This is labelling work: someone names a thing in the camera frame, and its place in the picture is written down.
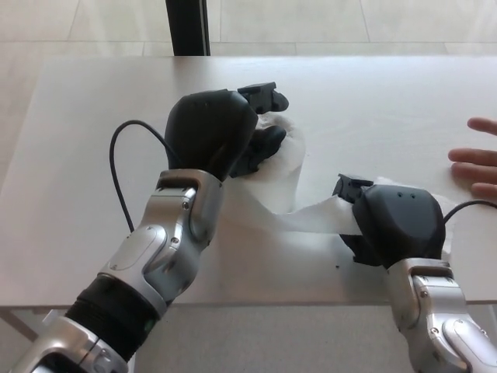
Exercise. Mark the white toilet paper roll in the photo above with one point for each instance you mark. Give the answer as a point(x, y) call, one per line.
point(287, 175)

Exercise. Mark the white diagonal table brace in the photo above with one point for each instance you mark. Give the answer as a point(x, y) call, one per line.
point(19, 324)

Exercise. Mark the black vertical pillar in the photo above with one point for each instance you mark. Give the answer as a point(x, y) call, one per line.
point(188, 27)

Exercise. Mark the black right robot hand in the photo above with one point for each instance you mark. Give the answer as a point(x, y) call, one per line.
point(404, 221)

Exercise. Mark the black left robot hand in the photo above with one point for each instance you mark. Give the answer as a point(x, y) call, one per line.
point(206, 128)

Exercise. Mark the bare person hand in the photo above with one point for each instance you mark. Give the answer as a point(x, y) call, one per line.
point(477, 159)

